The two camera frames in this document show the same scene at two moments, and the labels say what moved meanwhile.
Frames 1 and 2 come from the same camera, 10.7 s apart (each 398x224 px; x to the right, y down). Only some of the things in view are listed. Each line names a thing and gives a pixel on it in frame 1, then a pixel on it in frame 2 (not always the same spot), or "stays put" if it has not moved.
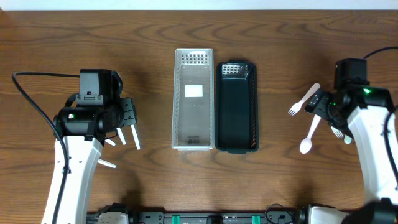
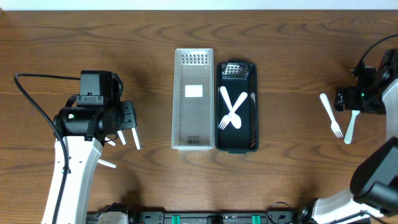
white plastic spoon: x=306 y=145 to x=234 y=119
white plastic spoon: x=106 y=163 stays put
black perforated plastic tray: x=237 y=108 stays put
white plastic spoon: x=135 y=137 stays put
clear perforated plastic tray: x=193 y=124 stays put
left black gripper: x=127 y=112 stays put
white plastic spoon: x=120 y=135 stays put
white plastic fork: x=296 y=107 to x=226 y=118
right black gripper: x=319 y=104 to x=352 y=93
